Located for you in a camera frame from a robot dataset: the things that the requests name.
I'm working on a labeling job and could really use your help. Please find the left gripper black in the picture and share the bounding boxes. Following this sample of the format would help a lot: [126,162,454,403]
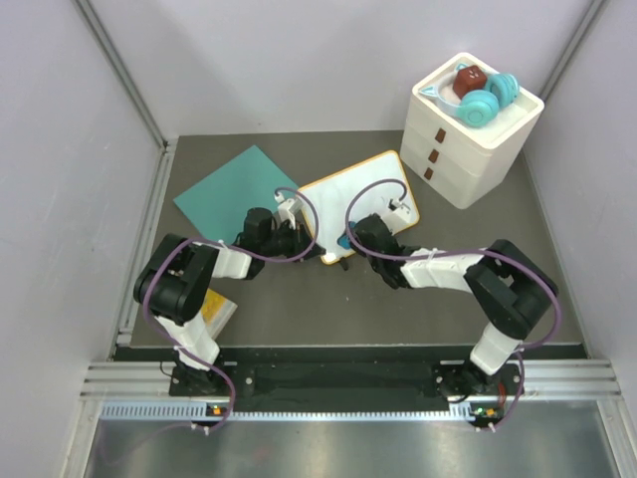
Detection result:
[261,220,323,263]

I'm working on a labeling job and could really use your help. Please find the yellow framed whiteboard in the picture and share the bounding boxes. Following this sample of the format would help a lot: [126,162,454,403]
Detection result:
[300,150,420,265]

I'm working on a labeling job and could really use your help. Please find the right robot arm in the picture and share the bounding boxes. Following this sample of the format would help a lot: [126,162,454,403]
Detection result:
[345,214,561,394]

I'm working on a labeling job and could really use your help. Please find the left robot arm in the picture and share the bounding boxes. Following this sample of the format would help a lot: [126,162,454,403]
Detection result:
[133,207,325,395]

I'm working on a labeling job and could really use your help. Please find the teal paper sheet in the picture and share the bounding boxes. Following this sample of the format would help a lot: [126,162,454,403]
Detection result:
[173,145,298,243]

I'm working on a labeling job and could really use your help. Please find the yellow packaged book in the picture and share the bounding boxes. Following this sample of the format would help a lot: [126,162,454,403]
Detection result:
[201,289,238,340]

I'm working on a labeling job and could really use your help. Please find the white drawer unit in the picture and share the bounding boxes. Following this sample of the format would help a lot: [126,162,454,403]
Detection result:
[400,52,544,209]

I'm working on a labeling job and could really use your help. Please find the teal cat-ear headphones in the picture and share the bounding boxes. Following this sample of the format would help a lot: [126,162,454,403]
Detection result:
[418,73,520,128]

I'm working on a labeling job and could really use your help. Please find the brown cube toy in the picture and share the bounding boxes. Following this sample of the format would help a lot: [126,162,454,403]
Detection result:
[452,65,488,100]

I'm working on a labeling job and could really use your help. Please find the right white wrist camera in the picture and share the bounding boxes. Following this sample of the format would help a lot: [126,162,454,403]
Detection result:
[382,199,411,235]

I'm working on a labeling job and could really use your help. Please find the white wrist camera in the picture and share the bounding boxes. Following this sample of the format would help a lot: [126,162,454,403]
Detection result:
[275,193,303,230]
[382,199,411,235]

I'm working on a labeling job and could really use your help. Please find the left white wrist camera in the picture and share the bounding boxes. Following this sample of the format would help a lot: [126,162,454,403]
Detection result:
[275,193,303,230]

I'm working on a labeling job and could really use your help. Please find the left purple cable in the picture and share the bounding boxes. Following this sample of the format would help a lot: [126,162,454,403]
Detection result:
[141,186,319,434]

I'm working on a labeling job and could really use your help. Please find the purple cable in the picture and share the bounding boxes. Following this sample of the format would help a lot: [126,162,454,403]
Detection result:
[344,179,564,432]
[141,186,319,434]

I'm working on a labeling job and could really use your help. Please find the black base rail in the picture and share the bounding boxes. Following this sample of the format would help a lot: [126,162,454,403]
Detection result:
[168,360,527,399]

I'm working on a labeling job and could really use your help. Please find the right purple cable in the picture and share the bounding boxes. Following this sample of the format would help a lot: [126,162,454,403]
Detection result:
[344,179,564,432]

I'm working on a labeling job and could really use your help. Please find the grey cable duct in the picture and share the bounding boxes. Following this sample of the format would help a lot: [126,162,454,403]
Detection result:
[99,401,504,420]

